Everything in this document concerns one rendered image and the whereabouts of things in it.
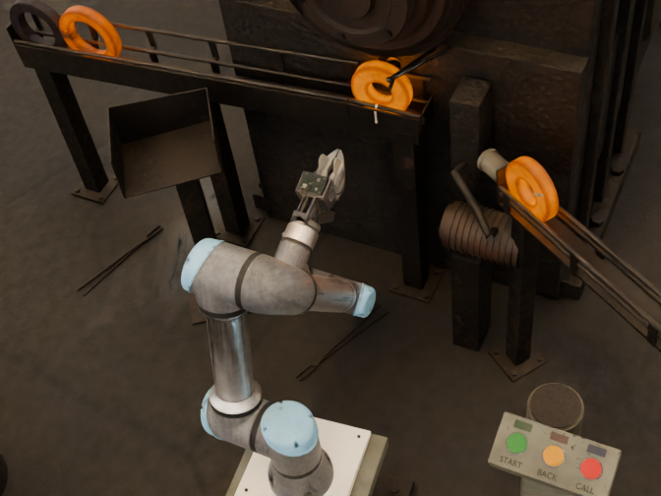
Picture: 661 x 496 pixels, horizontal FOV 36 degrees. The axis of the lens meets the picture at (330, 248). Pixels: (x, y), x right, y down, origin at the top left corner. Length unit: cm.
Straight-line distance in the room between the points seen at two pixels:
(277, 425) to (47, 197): 164
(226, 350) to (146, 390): 91
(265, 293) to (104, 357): 124
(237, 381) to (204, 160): 71
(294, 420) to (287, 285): 38
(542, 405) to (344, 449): 49
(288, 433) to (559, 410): 58
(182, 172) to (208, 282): 72
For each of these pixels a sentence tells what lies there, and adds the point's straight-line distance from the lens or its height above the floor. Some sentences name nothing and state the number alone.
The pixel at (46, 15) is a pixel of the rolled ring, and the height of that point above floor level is 74.
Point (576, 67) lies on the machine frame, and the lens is 243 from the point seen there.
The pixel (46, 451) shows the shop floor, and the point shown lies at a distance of 301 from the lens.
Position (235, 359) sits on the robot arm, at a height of 70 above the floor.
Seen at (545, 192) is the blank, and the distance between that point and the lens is 231.
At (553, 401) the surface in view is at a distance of 227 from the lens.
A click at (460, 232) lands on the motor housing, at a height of 51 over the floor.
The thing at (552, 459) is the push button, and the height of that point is 61.
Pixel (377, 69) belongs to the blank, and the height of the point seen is 81.
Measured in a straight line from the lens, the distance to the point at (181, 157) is 271.
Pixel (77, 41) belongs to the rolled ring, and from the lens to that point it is 308.
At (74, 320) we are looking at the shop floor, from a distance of 324.
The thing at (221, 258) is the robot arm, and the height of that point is 95.
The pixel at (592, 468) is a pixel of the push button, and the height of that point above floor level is 61.
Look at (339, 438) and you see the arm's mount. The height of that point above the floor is 32.
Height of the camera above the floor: 246
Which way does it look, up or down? 50 degrees down
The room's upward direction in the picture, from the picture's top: 9 degrees counter-clockwise
